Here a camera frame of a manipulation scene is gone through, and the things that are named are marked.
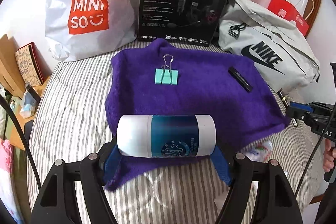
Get clear plastic tissue bag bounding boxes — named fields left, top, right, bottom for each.
left=20, top=90, right=42, bottom=119

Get brown cardboard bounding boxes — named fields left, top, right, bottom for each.
left=0, top=34, right=27, bottom=100

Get purple towel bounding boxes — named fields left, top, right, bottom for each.
left=102, top=39, right=290, bottom=191

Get grey sports bag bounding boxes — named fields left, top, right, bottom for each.
left=218, top=0, right=321, bottom=92

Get white printed packet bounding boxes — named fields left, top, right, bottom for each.
left=240, top=140, right=273, bottom=164

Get small black flashlight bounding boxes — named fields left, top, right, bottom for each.
left=278, top=89, right=290, bottom=107

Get pink cloth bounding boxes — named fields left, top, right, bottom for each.
left=0, top=139, right=25, bottom=224

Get white shopping bag orange logo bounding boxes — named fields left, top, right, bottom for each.
left=45, top=0, right=137, bottom=62

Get teal binder clip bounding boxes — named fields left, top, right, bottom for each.
left=155, top=55, right=179, bottom=86

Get black flat stick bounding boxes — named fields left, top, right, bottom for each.
left=228, top=67, right=253, bottom=92

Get red paper bag white handles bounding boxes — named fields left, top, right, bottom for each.
left=268, top=0, right=315, bottom=37

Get person's right hand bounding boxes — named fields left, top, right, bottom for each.
left=323, top=139, right=336, bottom=173

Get white and blue cylinder container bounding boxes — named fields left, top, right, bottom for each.
left=117, top=114, right=217, bottom=158

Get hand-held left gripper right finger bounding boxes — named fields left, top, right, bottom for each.
left=210, top=146, right=305, bottom=224

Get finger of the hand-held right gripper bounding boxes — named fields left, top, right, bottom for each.
left=286, top=108, right=324, bottom=131
left=289, top=101, right=336, bottom=115

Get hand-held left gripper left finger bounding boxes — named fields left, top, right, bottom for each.
left=30, top=135, right=124, bottom=224

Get black cable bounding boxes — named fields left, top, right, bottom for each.
left=295, top=99, right=336, bottom=199
left=0, top=88, right=44, bottom=224

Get brown patterned notebook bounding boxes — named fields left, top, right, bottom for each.
left=14, top=42, right=45, bottom=87

